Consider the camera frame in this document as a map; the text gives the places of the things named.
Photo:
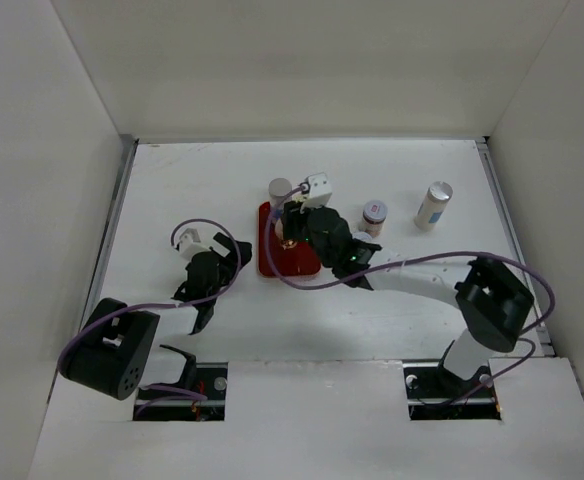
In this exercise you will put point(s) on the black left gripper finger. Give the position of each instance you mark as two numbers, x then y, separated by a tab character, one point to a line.
227	245
241	255

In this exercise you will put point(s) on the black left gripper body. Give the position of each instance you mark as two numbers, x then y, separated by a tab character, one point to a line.
226	270

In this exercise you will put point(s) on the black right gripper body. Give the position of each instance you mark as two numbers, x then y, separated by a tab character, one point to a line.
329	260

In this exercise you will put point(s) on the tall jar blue label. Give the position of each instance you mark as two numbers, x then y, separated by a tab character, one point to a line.
279	193

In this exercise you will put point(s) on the pink cap spice bottle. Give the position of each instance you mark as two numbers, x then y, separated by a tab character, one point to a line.
279	232

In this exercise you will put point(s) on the red-white lid sauce jar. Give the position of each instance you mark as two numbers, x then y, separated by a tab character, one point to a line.
364	237

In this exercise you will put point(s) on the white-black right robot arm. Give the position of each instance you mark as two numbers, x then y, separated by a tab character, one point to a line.
492	301

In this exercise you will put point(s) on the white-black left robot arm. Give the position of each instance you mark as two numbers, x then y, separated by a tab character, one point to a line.
110	353

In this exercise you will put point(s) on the red lacquer tray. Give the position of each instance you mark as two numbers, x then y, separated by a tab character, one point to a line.
297	261

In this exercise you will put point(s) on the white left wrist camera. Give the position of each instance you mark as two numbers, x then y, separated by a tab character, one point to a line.
190	244

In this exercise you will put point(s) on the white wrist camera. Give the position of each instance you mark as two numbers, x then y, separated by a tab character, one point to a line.
316	190
190	244

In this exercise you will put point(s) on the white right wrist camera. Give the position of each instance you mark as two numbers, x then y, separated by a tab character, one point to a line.
316	190

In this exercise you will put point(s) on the left aluminium side rail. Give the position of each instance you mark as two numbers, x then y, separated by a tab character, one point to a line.
129	144

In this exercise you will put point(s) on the aluminium side rail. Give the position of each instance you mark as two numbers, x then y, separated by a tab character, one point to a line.
544	297
129	144

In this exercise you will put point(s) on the right aluminium side rail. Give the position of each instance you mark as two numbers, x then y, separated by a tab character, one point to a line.
544	297

